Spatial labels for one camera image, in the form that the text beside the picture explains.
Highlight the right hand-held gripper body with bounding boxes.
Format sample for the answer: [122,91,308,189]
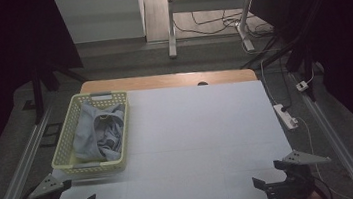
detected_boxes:
[260,145,337,199]

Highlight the yellow plastic basket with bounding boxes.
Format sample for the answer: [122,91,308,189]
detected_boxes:
[42,87,137,180]

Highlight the grey cloth garment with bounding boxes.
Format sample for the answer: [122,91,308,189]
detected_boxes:
[67,96,132,166]

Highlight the white power strip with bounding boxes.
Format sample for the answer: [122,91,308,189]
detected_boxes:
[272,101,300,134]

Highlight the dark floor plate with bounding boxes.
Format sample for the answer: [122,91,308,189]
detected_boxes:
[37,122,66,149]

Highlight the white table mat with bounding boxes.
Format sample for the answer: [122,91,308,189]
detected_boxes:
[44,72,300,199]

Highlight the white adapter box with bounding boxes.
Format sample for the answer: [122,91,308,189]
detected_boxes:
[294,79,310,93]

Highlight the black metal stand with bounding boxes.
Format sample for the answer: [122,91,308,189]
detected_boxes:
[26,53,94,126]
[233,0,344,110]

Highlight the wooden table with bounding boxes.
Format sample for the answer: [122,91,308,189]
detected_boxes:
[78,61,259,101]

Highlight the white cabinet panel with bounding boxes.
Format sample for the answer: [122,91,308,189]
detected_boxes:
[53,0,148,48]

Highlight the white-legged desk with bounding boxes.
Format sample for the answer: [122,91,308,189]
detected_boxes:
[162,0,303,61]

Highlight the white cable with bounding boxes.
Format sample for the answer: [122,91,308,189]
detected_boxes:
[294,114,324,187]

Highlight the aluminium rail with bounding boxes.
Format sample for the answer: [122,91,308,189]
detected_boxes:
[289,64,353,199]
[0,104,65,199]

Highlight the black floor cables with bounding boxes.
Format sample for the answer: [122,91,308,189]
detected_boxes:
[170,0,276,47]

